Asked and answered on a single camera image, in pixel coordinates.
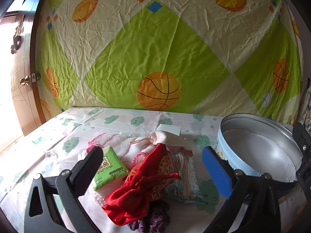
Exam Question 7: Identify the brass door knob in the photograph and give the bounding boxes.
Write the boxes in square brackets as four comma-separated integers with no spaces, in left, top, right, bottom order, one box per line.
[19,71,40,88]

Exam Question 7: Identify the red drawstring pouch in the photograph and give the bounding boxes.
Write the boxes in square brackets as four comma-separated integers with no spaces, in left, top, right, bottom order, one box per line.
[102,143,181,226]

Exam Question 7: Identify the green tissue pack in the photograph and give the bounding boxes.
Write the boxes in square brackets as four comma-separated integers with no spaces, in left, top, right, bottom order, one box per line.
[92,146,129,191]

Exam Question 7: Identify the large metal basin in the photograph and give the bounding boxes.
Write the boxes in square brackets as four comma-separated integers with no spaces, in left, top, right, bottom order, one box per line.
[217,114,304,192]

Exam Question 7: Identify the white fuzzy knit cloth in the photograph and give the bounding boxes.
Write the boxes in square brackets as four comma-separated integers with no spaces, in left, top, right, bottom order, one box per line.
[90,188,110,207]

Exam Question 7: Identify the purple scrunchie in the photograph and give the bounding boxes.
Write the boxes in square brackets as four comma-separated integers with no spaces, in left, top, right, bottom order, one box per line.
[128,200,170,233]

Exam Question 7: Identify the ball printed green sheet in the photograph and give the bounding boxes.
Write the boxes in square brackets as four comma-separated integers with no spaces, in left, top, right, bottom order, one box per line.
[36,0,304,124]

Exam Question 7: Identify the white sponge with black stripe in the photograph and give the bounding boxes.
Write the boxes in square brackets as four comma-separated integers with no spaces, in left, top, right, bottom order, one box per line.
[157,124,183,136]

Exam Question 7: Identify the cloud printed white sheet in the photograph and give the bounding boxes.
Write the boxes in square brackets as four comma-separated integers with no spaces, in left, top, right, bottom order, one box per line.
[0,106,308,233]

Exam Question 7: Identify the dark door ornament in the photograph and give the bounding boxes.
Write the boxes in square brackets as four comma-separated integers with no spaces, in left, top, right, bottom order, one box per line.
[11,15,25,54]

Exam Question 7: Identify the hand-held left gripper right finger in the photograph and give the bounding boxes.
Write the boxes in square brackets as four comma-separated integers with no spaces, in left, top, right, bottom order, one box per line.
[202,146,300,233]

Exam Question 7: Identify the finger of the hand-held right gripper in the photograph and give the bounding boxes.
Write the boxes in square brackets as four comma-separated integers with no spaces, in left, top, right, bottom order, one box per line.
[293,123,311,190]

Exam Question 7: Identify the wooden door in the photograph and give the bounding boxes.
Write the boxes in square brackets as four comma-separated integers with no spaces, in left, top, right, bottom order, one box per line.
[0,0,54,139]

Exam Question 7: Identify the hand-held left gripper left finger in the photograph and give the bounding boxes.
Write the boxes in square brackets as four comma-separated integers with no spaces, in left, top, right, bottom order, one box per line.
[24,146,105,233]

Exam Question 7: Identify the pink towel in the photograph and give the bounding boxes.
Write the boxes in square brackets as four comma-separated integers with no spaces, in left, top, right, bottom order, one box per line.
[85,133,156,173]

